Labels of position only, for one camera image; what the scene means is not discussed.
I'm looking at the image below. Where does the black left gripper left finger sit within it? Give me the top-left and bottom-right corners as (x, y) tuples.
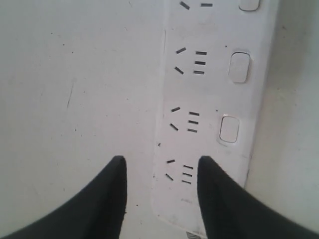
(6, 156), (127, 239)

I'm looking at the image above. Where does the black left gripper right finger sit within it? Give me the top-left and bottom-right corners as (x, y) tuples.
(197, 156), (319, 239)

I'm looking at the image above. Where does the white power strip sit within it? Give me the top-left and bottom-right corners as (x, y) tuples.
(151, 0), (280, 237)

